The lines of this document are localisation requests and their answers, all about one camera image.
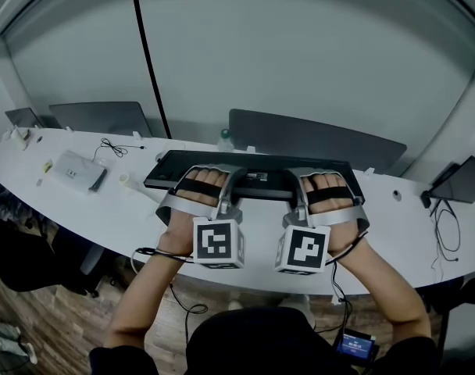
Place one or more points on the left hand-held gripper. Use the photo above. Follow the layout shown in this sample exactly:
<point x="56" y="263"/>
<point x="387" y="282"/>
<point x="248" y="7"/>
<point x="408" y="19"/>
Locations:
<point x="218" y="242"/>

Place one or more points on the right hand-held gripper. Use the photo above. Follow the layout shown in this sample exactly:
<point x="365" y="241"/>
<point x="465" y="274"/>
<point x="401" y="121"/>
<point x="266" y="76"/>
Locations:
<point x="306" y="248"/>

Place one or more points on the black keyboard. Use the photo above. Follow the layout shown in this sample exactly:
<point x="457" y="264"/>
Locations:
<point x="268" y="188"/>

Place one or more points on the person's right forearm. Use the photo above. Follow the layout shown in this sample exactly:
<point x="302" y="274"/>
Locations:
<point x="382" y="299"/>

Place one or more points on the person's left forearm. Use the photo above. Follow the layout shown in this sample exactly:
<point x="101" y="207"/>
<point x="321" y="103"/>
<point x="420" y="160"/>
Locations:
<point x="143" y="303"/>

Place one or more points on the person's right hand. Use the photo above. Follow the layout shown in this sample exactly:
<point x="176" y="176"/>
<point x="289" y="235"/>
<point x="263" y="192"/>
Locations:
<point x="345" y="240"/>

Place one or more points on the person's left hand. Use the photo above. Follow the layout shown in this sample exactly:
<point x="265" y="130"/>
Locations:
<point x="175" y="236"/>

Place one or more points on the clear bottle green cap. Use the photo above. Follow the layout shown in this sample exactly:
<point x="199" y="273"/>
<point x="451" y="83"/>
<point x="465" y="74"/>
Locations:
<point x="226" y="143"/>

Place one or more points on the small white tape roll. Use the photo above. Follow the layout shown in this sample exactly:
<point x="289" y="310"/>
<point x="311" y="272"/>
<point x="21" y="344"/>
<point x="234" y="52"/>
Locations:
<point x="123" y="179"/>

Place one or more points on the person's pale trouser leg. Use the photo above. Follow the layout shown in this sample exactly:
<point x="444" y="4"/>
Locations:
<point x="300" y="307"/>

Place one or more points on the black power adapter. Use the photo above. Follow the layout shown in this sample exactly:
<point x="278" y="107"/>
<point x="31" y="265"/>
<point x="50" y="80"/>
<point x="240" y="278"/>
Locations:
<point x="426" y="199"/>

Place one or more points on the person's pale shoe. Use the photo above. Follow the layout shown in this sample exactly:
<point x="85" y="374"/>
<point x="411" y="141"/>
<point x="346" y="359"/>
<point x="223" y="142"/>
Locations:
<point x="236" y="305"/>

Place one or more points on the medium grey desk divider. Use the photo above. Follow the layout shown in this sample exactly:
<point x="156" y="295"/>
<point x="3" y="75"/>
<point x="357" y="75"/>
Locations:
<point x="101" y="117"/>

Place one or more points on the white flat box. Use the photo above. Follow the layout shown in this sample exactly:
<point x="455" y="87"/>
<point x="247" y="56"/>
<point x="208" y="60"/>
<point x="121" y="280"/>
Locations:
<point x="73" y="168"/>

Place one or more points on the black flat monitor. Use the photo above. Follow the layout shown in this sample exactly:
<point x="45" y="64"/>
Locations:
<point x="464" y="182"/>

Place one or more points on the small blue screen device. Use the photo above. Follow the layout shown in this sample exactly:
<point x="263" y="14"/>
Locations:
<point x="354" y="346"/>

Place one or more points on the person's black shirt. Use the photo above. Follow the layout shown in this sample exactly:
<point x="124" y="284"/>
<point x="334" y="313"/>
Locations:
<point x="261" y="342"/>

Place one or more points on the small yellow tag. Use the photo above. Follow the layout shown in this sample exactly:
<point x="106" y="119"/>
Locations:
<point x="47" y="165"/>

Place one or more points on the black office chair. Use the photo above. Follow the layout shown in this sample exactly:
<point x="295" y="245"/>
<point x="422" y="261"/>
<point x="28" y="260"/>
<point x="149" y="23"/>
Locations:
<point x="468" y="291"/>
<point x="26" y="256"/>

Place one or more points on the small white tan holder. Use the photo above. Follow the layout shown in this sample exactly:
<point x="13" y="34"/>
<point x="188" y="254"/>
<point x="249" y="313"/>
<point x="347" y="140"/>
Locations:
<point x="20" y="137"/>

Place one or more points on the crumpled plastic sheet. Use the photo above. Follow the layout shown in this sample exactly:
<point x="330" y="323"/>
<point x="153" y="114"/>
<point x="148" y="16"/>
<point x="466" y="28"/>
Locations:
<point x="11" y="205"/>

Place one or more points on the small grey desk divider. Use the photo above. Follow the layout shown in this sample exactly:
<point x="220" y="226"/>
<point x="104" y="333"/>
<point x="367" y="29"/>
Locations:
<point x="22" y="117"/>

